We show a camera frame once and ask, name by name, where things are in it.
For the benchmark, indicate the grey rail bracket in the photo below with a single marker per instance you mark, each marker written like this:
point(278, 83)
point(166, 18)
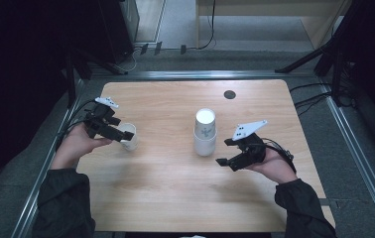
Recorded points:
point(328, 202)

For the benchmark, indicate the black tripod stand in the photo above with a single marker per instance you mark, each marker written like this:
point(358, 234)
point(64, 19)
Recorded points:
point(308, 59)

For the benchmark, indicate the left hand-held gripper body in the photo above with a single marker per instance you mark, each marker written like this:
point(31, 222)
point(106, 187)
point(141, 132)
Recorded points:
point(98, 124)

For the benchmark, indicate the white paper cup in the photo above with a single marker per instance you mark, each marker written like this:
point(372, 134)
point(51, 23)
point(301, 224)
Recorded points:
point(127, 128)
point(205, 120)
point(204, 148)

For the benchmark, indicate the black metal stand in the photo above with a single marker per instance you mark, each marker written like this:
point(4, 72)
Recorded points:
point(70, 82)

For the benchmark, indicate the light wooden desk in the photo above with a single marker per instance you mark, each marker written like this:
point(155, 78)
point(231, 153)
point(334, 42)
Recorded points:
point(317, 26)

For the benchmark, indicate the black round table grommet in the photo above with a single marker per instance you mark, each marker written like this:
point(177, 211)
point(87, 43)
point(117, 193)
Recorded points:
point(229, 94)

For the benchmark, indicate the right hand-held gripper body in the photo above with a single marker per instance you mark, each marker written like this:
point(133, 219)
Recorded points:
point(253, 148)

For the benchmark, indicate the small dark floor block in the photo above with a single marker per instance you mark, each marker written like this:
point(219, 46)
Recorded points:
point(183, 49)
point(157, 48)
point(144, 49)

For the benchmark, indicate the person's right hand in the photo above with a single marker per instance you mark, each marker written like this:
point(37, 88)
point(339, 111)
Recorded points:
point(276, 168)

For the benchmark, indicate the aluminium frame rail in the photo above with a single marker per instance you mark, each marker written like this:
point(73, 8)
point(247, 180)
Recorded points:
point(357, 155)
point(23, 226)
point(208, 74)

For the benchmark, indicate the black computer tower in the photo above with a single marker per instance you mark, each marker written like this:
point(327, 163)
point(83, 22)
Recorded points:
point(116, 29)

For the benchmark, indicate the person's left hand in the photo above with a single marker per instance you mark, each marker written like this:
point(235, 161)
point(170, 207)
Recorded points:
point(76, 148)

